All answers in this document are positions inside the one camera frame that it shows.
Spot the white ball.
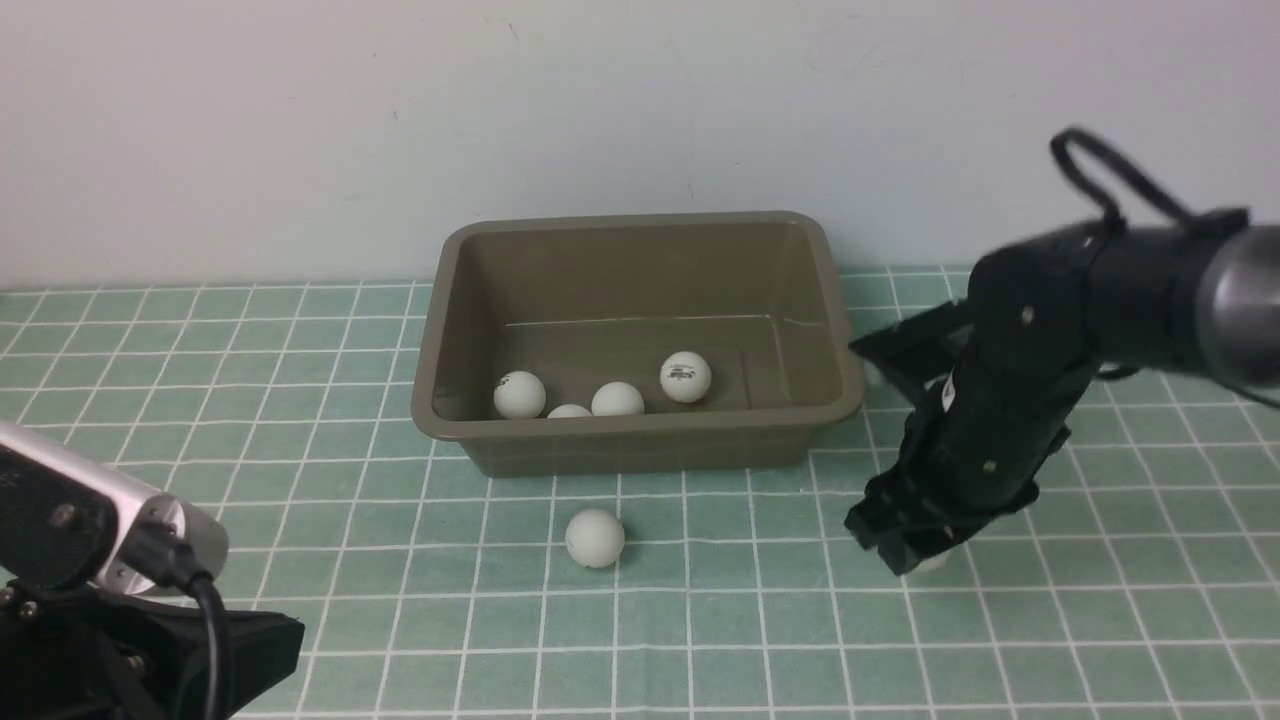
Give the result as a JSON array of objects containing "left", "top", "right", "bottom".
[
  {"left": 493, "top": 370, "right": 547, "bottom": 420},
  {"left": 659, "top": 351, "right": 712, "bottom": 404},
  {"left": 547, "top": 404, "right": 593, "bottom": 419},
  {"left": 913, "top": 551, "right": 951, "bottom": 573},
  {"left": 590, "top": 380, "right": 645, "bottom": 416},
  {"left": 564, "top": 509, "right": 625, "bottom": 569}
]

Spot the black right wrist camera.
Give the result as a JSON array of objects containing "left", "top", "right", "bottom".
[{"left": 849, "top": 299, "right": 973, "bottom": 406}]

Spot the green checkered tablecloth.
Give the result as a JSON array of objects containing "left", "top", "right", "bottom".
[{"left": 1, "top": 279, "right": 1279, "bottom": 719}]

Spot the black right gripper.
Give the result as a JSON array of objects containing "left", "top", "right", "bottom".
[{"left": 844, "top": 331, "right": 1101, "bottom": 577}]

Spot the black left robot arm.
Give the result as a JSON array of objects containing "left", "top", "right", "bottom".
[{"left": 1, "top": 580, "right": 210, "bottom": 719}]

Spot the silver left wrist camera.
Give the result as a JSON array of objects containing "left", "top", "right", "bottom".
[{"left": 1, "top": 421, "right": 230, "bottom": 596}]

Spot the olive green plastic bin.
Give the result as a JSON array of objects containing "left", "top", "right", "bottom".
[{"left": 410, "top": 211, "right": 865, "bottom": 478}]

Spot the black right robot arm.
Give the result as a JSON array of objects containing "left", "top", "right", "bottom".
[{"left": 844, "top": 127, "right": 1279, "bottom": 577}]

